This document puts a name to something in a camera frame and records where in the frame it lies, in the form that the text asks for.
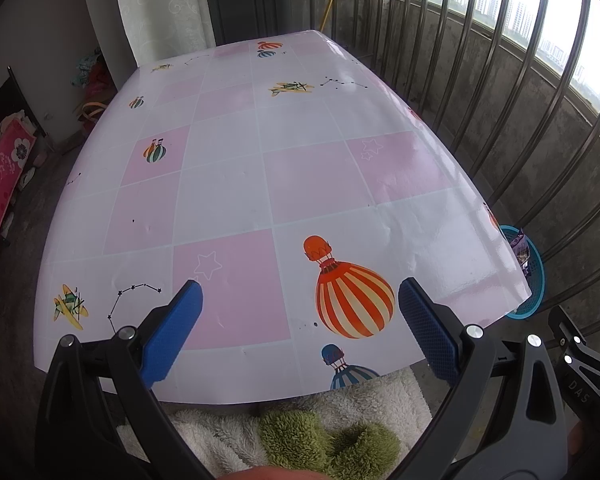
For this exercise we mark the dark grey cabinet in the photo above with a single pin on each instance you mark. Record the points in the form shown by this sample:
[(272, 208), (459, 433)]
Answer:
[(245, 0)]

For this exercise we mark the pink floral bag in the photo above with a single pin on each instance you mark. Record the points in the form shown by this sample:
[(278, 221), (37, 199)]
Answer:
[(0, 185)]

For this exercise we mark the white green fluffy robe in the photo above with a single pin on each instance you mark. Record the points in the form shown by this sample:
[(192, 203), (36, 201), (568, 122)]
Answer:
[(290, 435)]

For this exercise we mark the person's right hand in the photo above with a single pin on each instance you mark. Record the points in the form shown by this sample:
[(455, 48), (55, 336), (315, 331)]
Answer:
[(577, 452)]

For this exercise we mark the dark wooden bed frame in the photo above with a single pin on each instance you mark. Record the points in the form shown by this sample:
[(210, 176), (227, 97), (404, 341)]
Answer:
[(25, 105)]

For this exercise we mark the person's left hand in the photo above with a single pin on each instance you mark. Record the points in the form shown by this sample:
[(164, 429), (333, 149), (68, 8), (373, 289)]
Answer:
[(277, 474)]

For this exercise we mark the heap of colourful clothes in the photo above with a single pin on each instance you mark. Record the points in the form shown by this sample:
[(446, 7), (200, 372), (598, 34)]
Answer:
[(97, 77)]

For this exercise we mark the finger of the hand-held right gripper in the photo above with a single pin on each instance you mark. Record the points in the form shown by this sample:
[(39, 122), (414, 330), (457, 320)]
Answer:
[(565, 332)]

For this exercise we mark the blue plastic mesh basket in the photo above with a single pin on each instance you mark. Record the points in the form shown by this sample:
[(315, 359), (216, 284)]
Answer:
[(537, 280)]

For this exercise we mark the metal balcony railing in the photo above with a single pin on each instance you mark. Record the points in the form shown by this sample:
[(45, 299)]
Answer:
[(575, 45)]

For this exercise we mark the white patterned curtain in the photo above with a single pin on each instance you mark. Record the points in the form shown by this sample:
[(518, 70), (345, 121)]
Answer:
[(160, 5)]

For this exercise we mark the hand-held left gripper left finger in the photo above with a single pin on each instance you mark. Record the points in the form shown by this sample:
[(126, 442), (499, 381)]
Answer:
[(172, 330)]

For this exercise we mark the purple snack packet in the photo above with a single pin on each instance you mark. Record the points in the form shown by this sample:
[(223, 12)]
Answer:
[(521, 250)]

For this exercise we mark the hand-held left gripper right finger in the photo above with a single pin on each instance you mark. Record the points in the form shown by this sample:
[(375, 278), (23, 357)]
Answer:
[(430, 330)]

